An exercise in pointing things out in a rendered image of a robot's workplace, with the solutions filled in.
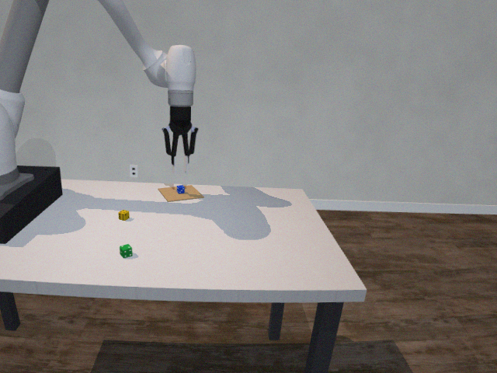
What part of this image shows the yellow die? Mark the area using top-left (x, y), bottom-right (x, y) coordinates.
top-left (118, 210), bottom-right (130, 221)

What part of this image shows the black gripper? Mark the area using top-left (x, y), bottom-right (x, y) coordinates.
top-left (162, 106), bottom-right (198, 174)

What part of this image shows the green die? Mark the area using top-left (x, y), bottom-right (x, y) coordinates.
top-left (120, 244), bottom-right (133, 258)

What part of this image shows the tan flat mat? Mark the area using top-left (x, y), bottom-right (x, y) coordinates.
top-left (158, 185), bottom-right (204, 202)

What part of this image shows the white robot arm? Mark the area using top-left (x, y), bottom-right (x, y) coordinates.
top-left (0, 0), bottom-right (196, 200)

